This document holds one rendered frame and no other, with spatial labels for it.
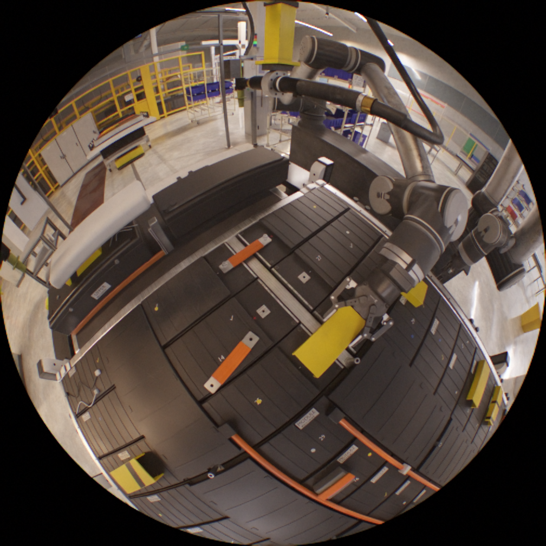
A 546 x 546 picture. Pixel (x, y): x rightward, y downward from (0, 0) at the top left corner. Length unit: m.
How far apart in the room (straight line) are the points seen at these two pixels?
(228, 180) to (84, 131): 8.61
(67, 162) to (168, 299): 8.96
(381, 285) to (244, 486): 0.50
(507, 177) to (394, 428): 0.92
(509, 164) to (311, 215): 0.86
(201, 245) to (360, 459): 0.68
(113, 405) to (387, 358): 0.67
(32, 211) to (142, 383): 2.56
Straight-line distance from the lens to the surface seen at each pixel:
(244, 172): 0.54
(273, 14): 0.58
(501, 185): 0.95
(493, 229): 0.78
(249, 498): 0.51
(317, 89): 0.46
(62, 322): 0.66
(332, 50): 0.94
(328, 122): 2.62
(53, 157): 9.35
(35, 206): 2.80
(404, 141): 0.69
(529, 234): 0.99
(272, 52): 0.55
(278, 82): 0.53
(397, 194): 0.45
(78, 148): 9.06
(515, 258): 1.06
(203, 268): 0.45
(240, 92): 0.68
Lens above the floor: 1.38
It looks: 62 degrees down
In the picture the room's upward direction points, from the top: 4 degrees clockwise
